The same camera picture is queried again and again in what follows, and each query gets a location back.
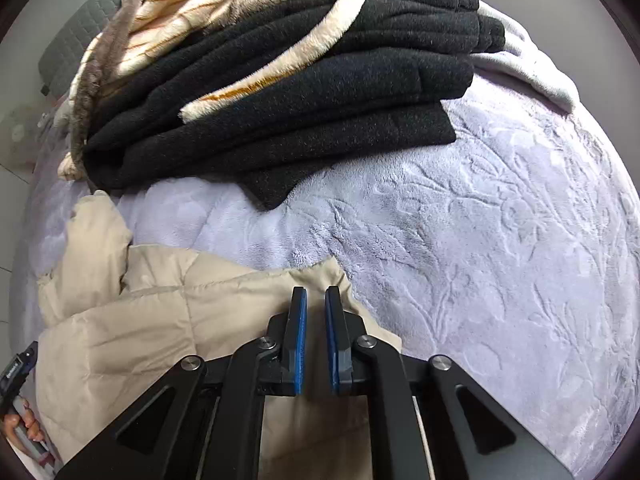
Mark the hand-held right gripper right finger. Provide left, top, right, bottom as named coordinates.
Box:
left=325, top=286, right=576, bottom=480

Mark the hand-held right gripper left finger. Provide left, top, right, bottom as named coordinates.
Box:
left=56, top=286, right=307, bottom=480

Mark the beige puffer jacket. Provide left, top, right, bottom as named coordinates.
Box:
left=36, top=190, right=403, bottom=480

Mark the person's left hand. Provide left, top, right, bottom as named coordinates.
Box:
left=1, top=404, right=48, bottom=456

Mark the lavender embossed blanket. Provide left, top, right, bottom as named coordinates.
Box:
left=10, top=2, right=640, bottom=480

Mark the folded black fleece garment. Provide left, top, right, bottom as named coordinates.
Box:
left=82, top=0, right=507, bottom=211

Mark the light grey cloth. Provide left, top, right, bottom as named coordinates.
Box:
left=470, top=2, right=581, bottom=113

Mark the grey quilted headboard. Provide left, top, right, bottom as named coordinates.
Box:
left=39, top=0, right=151, bottom=96

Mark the cream striped fleece robe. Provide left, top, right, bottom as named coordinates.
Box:
left=52, top=0, right=426, bottom=181

